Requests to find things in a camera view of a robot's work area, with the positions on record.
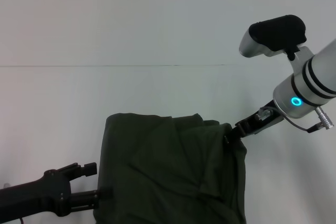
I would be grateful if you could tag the ribbed silver right flange plug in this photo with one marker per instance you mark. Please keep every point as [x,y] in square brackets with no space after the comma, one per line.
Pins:
[324,116]

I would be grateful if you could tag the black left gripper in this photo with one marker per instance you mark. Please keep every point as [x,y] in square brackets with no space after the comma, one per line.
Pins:
[39,192]

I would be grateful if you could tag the dark green t-shirt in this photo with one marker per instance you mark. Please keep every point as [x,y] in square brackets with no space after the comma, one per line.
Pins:
[170,169]

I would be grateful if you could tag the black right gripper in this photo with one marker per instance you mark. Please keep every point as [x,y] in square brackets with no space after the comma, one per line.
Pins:
[262,121]

